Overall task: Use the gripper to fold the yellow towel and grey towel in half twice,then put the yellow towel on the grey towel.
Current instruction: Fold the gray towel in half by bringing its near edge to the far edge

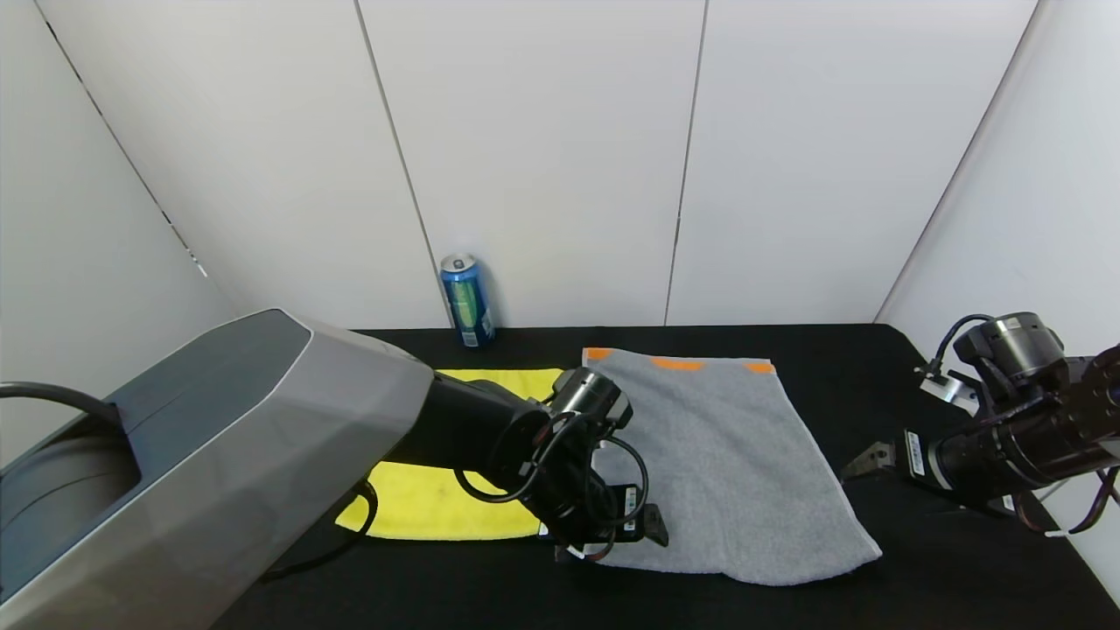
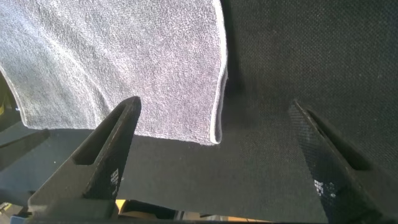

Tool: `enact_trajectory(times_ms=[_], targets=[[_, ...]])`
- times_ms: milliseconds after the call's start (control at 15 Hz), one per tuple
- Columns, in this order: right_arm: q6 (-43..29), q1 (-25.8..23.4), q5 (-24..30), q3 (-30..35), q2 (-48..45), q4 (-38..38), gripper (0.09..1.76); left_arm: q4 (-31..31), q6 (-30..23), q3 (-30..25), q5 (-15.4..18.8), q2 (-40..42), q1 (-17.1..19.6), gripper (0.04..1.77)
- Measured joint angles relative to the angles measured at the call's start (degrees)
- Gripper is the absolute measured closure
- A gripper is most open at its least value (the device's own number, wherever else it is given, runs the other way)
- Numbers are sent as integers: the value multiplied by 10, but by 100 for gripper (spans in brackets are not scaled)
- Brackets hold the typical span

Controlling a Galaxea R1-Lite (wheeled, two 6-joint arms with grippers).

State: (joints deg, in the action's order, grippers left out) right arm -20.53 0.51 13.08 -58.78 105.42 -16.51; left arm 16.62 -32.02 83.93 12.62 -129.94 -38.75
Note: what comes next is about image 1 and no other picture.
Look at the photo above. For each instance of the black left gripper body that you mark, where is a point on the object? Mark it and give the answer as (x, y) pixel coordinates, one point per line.
(626, 505)

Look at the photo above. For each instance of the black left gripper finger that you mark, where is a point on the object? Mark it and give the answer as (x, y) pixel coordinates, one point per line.
(656, 527)

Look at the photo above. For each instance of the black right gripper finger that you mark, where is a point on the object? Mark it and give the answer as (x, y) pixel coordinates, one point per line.
(875, 459)

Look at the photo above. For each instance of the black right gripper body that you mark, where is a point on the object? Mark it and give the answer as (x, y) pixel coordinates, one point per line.
(913, 454)

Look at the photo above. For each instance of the grey towel with orange marks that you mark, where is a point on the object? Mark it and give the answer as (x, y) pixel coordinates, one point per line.
(744, 455)

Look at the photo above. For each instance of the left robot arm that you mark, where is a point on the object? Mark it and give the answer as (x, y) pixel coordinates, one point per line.
(219, 455)

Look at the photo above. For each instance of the yellow towel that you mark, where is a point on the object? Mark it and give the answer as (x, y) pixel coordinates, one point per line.
(437, 507)

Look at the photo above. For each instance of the blue and green drink can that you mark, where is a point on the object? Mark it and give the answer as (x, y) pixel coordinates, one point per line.
(468, 302)

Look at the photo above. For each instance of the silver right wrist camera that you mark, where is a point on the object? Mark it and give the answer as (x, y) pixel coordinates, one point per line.
(949, 389)

